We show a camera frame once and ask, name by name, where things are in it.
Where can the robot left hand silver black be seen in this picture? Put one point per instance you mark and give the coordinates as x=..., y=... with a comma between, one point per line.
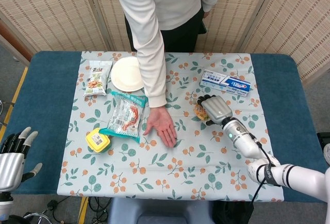
x=10, y=162

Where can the robot right hand silver black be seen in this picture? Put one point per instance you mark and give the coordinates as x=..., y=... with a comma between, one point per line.
x=217, y=108

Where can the person's right hand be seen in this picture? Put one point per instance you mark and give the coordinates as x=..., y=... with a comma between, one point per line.
x=161, y=122

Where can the person's left hand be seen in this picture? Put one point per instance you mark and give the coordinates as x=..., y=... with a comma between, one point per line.
x=205, y=14

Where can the small orange snack packet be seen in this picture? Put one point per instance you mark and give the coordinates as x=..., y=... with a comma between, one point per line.
x=200, y=112

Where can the person's right forearm white sleeve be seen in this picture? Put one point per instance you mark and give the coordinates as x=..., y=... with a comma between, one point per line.
x=152, y=74

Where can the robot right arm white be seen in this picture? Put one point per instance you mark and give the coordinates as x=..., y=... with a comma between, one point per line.
x=245, y=141

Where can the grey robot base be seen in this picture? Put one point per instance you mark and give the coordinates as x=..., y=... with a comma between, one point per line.
x=159, y=211

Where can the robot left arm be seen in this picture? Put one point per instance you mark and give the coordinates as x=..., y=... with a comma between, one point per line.
x=5, y=203

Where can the blue white toothpaste box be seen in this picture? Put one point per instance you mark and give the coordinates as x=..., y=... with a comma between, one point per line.
x=224, y=83

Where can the person's torso white sweater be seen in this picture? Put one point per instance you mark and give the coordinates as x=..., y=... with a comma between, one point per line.
x=175, y=2

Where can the clear teal sausage packet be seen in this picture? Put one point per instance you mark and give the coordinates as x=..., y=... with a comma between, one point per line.
x=123, y=118

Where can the fruit leaf print tablecloth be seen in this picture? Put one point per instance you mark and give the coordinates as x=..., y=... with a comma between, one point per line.
x=180, y=170

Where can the white paper plate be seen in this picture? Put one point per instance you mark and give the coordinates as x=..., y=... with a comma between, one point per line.
x=125, y=74

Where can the green container yellow lid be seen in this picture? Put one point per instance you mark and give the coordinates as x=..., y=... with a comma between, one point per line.
x=98, y=139

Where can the blue table cover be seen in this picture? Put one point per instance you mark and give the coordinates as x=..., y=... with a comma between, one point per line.
x=38, y=92

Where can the white green snack bag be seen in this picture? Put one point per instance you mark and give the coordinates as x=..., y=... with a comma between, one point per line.
x=96, y=79

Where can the black bag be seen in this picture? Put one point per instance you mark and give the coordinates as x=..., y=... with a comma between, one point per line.
x=232, y=213

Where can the woven bamboo folding screen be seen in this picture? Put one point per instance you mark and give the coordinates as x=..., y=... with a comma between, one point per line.
x=51, y=15

